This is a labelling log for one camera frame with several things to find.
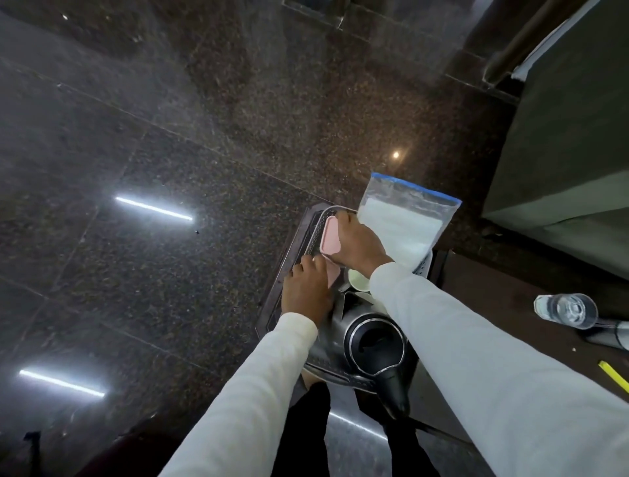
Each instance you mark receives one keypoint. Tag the person's left hand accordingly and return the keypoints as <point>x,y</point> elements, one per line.
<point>307,292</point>

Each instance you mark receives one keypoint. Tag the person's right hand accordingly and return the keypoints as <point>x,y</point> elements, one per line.
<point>363,248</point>

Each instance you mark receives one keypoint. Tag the person's left fingers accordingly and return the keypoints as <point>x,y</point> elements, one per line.
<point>309,265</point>

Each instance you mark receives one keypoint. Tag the person's right fingers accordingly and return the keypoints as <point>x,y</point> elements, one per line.
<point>346,231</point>

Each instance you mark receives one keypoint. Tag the pink plastic container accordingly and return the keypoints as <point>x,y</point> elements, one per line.
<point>328,236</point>

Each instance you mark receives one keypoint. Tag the person's left forearm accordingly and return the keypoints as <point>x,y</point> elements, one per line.
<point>255,393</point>

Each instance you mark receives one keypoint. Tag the person's right forearm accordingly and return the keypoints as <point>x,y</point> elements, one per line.
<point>491,373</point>

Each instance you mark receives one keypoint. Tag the dark serving tray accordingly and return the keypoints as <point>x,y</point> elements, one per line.
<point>285,265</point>

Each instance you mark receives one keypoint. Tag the white cup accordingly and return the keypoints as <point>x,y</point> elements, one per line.
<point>357,281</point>

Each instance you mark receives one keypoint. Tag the zip bag of white powder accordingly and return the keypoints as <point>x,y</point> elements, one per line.
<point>403,226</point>

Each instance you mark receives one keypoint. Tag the steel electric kettle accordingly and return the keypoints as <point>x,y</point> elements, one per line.
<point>373,344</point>

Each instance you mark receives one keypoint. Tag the person's black trousers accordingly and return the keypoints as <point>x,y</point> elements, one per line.
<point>307,437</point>

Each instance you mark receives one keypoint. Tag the grey cabinet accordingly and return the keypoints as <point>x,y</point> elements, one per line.
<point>565,162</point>

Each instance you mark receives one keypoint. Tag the yellow strip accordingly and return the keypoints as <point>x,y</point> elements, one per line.
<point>614,377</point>

